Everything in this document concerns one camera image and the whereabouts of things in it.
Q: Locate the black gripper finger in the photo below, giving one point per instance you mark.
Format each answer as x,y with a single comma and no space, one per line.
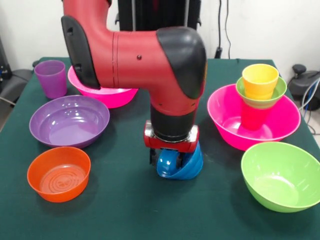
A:
152,156
179,160

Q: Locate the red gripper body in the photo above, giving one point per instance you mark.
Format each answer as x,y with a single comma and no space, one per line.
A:
172,146

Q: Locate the blue plastic bowl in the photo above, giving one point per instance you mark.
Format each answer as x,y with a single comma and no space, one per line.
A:
191,167

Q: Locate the pink red plastic cup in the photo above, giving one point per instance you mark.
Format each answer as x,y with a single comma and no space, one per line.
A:
253,117

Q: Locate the small lime green bowl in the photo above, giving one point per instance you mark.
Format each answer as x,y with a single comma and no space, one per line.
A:
257,104

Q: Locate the yellow plastic cup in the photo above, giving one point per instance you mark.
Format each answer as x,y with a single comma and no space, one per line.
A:
260,85

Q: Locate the magenta plastic bowl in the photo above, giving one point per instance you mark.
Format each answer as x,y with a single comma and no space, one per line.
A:
282,120
112,97

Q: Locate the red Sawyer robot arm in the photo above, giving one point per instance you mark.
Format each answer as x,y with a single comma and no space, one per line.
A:
130,62

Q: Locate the dark green tablecloth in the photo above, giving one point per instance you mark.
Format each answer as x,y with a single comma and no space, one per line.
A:
125,200

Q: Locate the purple plastic bowl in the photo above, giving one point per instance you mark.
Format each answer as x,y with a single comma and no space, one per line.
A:
70,120

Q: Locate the red plastic bowl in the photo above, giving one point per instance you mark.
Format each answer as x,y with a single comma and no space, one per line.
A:
58,175

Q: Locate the large lime green bowl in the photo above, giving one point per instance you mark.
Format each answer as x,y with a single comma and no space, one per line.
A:
280,175

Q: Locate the purple plastic cup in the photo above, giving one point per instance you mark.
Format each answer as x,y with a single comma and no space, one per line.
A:
51,80

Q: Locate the black equipment box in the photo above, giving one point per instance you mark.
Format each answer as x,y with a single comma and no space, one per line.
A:
3,62

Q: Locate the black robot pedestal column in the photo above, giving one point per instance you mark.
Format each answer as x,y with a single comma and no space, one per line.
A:
150,15

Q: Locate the grey pedestal foot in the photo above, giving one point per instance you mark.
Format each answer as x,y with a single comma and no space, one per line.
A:
15,82
297,87

